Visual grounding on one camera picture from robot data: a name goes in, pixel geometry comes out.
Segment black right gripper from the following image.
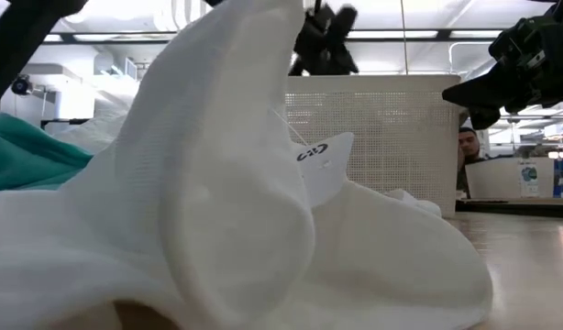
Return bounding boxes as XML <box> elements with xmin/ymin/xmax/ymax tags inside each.
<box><xmin>441</xmin><ymin>0</ymin><xmax>563</xmax><ymax>132</ymax></box>

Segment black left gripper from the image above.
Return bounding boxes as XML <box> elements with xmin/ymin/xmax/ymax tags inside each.
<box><xmin>288</xmin><ymin>3</ymin><xmax>360</xmax><ymax>77</ymax></box>

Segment small white tagged cloth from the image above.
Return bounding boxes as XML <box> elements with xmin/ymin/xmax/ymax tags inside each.
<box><xmin>0</xmin><ymin>0</ymin><xmax>493</xmax><ymax>330</ymax></box>

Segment turquoise green garment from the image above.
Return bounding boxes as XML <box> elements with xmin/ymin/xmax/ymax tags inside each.
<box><xmin>0</xmin><ymin>113</ymin><xmax>94</xmax><ymax>193</ymax></box>

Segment person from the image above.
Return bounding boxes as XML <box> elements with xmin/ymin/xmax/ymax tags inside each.
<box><xmin>456</xmin><ymin>126</ymin><xmax>491</xmax><ymax>199</ymax></box>

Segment white box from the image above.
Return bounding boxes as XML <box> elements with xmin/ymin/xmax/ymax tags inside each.
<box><xmin>464</xmin><ymin>157</ymin><xmax>557</xmax><ymax>200</ymax></box>

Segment white plastic mesh basket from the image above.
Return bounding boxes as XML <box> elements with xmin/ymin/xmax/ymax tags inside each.
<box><xmin>283</xmin><ymin>74</ymin><xmax>464</xmax><ymax>219</ymax></box>

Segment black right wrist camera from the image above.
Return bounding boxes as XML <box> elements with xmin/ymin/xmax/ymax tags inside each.
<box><xmin>490</xmin><ymin>17</ymin><xmax>548</xmax><ymax>70</ymax></box>

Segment black overhead frame bar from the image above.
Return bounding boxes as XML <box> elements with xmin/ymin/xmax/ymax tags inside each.
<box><xmin>42</xmin><ymin>27</ymin><xmax>505</xmax><ymax>46</ymax></box>

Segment black aluminium frame rails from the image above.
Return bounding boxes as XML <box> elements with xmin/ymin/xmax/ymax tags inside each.
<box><xmin>455</xmin><ymin>199</ymin><xmax>563</xmax><ymax>220</ymax></box>

